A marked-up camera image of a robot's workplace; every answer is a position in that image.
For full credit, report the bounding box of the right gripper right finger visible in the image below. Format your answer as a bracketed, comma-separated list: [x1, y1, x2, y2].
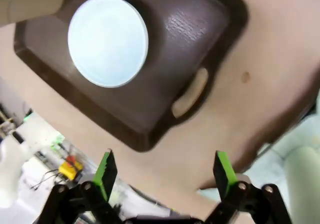
[204, 150, 294, 224]

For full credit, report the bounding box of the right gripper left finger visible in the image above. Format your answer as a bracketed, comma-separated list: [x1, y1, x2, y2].
[43, 150, 121, 224]

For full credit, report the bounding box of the dark brown tray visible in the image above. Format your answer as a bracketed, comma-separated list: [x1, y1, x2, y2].
[13, 0, 250, 153]

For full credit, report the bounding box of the yellow emergency stop box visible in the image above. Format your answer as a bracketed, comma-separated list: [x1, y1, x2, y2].
[58, 155, 84, 182]

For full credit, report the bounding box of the light blue bowl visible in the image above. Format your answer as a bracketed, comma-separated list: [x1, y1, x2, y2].
[67, 0, 150, 89]

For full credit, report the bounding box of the tan tall cup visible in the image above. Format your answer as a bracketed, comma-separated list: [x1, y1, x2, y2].
[0, 0, 67, 30]

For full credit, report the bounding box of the thin black floor cable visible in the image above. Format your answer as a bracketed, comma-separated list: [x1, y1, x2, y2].
[30, 168, 63, 190]

